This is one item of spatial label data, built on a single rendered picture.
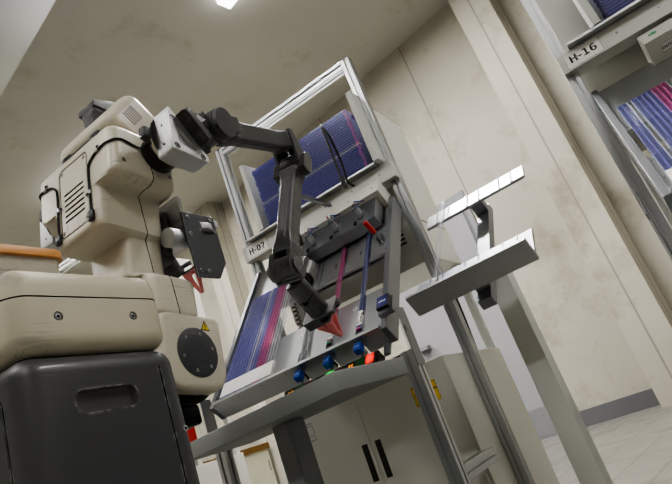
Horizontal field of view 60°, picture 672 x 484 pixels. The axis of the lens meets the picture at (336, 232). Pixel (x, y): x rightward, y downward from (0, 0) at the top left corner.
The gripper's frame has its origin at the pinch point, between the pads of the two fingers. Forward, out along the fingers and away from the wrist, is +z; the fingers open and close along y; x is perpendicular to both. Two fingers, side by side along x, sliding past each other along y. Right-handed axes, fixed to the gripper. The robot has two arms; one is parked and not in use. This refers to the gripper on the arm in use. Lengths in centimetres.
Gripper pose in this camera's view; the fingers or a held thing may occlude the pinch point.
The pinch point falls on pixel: (340, 333)
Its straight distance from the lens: 160.0
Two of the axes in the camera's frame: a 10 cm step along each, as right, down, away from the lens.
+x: -1.4, 5.1, -8.5
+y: -7.8, 4.7, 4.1
